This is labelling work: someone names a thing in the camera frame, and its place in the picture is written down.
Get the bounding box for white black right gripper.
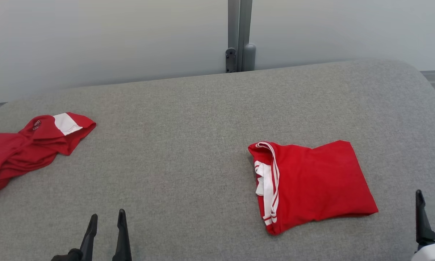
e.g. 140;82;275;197
411;189;435;261

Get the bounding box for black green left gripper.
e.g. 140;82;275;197
50;209;133;261

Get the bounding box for red white Bulls jersey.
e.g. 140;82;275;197
248;140;379;236

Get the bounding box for red shorts with white stripe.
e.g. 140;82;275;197
0;112;97;196

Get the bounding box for grey fabric sofa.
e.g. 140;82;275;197
0;59;435;261

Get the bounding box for grey rounded hinge cylinder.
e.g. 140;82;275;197
242;44;256;72

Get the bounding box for dark grey hinge bracket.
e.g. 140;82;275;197
225;47;237;73

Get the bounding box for grey metal door post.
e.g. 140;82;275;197
227;0;253;73

